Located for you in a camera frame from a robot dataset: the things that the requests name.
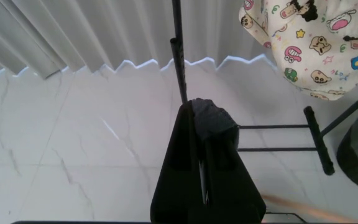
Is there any dark grey garment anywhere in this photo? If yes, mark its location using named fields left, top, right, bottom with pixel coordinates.
left=191, top=97, right=241, bottom=151

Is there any pink clothes hanger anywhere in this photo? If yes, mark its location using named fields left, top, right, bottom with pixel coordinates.
left=260, top=194, right=358, bottom=223

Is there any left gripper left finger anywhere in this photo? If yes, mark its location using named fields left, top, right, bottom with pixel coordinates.
left=150, top=99, right=205, bottom=223

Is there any black clothes rack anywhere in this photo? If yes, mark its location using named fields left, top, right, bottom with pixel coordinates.
left=170, top=0, right=358, bottom=177

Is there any cream printed garment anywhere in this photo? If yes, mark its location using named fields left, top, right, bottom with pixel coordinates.
left=238, top=0, right=358, bottom=101

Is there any white curtain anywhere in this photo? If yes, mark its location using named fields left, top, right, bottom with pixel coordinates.
left=0, top=0, right=278, bottom=80

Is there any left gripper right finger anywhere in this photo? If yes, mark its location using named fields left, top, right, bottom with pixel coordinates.
left=201, top=136, right=267, bottom=223

